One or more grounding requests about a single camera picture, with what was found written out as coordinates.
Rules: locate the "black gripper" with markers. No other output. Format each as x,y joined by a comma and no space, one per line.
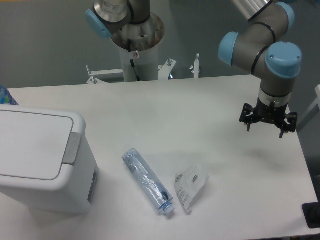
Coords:
270,114

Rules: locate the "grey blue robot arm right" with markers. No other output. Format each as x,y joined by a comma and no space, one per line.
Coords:
260,52

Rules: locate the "white trash can body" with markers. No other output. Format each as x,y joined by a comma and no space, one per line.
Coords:
72,190

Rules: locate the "white trash can lid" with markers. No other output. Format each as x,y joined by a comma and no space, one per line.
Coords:
32,146

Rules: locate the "black clamp at table edge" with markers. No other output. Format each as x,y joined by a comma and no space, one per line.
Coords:
311,213

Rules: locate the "clear plastic bag with label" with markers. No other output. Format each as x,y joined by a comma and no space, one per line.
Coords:
189,183

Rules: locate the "crushed clear plastic bottle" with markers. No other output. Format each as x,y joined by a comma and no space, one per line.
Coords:
149,182

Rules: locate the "grey lid push button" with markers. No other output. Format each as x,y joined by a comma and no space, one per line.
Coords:
72,147

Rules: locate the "blue patterned object at edge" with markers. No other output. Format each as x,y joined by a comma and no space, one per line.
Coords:
6,98

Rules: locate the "white frame at right edge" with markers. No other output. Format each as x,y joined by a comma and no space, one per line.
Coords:
311,111

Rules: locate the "white metal base frame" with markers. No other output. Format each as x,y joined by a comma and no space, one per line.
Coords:
133,72

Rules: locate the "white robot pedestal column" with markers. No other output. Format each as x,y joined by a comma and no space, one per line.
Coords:
140,42

